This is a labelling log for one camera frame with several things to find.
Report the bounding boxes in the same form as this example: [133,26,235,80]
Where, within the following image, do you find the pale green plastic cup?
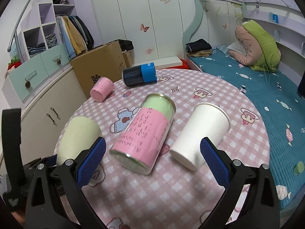
[56,116,101,166]

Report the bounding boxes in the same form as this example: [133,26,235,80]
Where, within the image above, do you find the white paper cup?
[170,102,231,171]

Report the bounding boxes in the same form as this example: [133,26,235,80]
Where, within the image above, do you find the small pink cup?
[90,77,115,102]

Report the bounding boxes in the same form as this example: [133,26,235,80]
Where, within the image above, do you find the pink green labelled can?
[109,93,176,175]

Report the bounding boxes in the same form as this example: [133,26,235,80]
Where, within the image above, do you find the cream floor cabinet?
[20,70,87,164]

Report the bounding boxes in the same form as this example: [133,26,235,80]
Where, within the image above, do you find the pink checkered tablecloth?
[74,69,270,228]

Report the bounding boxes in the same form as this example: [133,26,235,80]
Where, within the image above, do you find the mint drawer unit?
[2,44,69,108]

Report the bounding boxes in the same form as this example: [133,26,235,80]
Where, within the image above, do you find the red box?
[177,59,190,70]

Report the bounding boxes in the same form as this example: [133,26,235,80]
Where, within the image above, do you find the blue black can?
[122,63,157,87]

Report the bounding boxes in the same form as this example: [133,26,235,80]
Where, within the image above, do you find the tall cardboard box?
[70,41,126,98]

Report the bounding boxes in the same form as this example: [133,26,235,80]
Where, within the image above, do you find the white board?
[133,56,182,69]

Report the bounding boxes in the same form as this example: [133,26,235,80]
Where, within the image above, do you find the red plush toy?
[7,55,22,70]

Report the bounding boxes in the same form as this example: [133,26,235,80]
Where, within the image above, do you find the folded dark clothes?
[186,39,212,57]

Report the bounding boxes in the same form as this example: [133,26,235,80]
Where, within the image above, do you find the green pink pillow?
[228,20,281,72]

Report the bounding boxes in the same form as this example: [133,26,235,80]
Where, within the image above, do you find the white pillow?
[227,40,247,56]

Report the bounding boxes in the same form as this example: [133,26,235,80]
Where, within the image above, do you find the hanging clothes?
[56,15,95,60]

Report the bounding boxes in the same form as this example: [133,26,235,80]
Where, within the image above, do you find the grey stair handrail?
[1,0,38,53]

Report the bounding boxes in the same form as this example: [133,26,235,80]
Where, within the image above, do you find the white wardrobe with butterflies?
[91,0,195,63]

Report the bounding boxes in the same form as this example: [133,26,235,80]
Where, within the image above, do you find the lilac cubby shelf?
[15,0,79,60]

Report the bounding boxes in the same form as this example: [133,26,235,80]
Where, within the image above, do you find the mint bunk bed frame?
[182,0,304,74]

